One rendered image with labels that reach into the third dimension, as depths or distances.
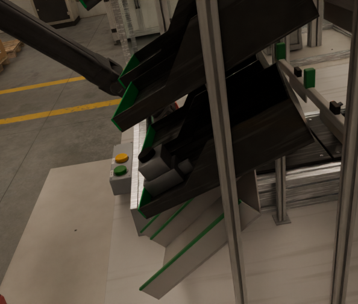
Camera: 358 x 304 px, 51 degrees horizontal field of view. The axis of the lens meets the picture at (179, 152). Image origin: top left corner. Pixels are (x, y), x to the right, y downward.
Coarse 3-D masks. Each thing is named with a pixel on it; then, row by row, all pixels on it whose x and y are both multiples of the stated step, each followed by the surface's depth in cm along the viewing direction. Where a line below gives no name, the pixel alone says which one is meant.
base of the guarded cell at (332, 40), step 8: (328, 32) 221; (336, 32) 219; (304, 40) 216; (328, 40) 209; (336, 40) 207; (344, 40) 205; (304, 48) 205; (312, 48) 203; (320, 48) 201; (328, 48) 199; (336, 48) 197; (344, 48) 195; (296, 56) 197; (304, 56) 195; (312, 64) 185; (320, 64) 183; (328, 64) 181; (336, 64) 180
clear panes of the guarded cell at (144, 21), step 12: (120, 0) 187; (132, 0) 210; (144, 0) 211; (168, 0) 212; (132, 12) 214; (144, 12) 214; (168, 12) 215; (132, 24) 217; (144, 24) 218; (156, 24) 218; (132, 36) 218; (144, 36) 222; (156, 36) 222; (132, 48) 205
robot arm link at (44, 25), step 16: (0, 0) 73; (0, 16) 73; (16, 16) 74; (32, 16) 78; (16, 32) 76; (32, 32) 77; (48, 32) 79; (48, 48) 81; (64, 48) 82; (80, 48) 85; (64, 64) 85; (80, 64) 86; (96, 64) 87; (112, 64) 93; (96, 80) 89; (112, 80) 90
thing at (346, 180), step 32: (352, 32) 42; (352, 64) 43; (224, 96) 43; (352, 96) 45; (224, 128) 45; (352, 128) 47; (224, 160) 48; (352, 160) 49; (224, 192) 50; (352, 192) 53; (352, 224) 55
